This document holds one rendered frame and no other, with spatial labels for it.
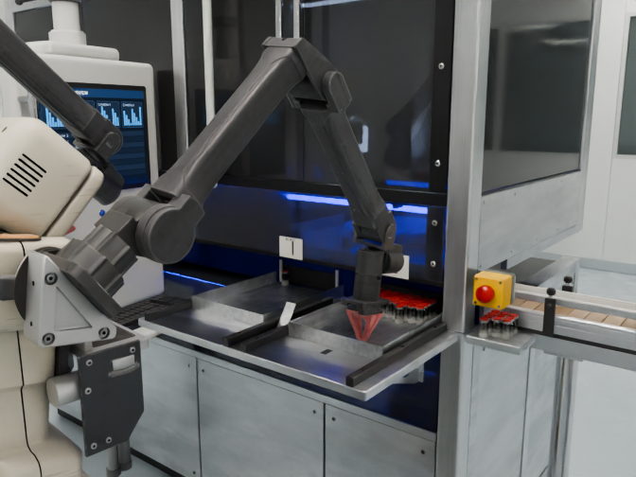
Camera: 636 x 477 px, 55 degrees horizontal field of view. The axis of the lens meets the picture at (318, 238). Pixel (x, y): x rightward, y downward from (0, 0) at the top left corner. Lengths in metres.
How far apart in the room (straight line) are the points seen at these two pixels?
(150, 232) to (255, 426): 1.32
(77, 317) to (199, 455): 1.56
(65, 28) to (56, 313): 1.23
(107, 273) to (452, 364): 0.96
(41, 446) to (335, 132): 0.69
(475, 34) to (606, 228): 4.79
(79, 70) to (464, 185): 1.08
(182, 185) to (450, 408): 0.97
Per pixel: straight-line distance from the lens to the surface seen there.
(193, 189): 0.87
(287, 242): 1.74
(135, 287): 2.02
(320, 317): 1.54
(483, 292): 1.41
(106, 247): 0.82
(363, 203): 1.20
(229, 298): 1.75
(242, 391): 2.04
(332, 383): 1.22
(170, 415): 2.38
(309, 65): 1.00
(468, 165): 1.42
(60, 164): 0.93
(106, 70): 1.91
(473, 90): 1.42
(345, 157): 1.13
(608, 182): 6.06
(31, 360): 0.99
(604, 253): 6.15
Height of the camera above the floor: 1.39
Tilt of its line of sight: 11 degrees down
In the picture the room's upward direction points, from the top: straight up
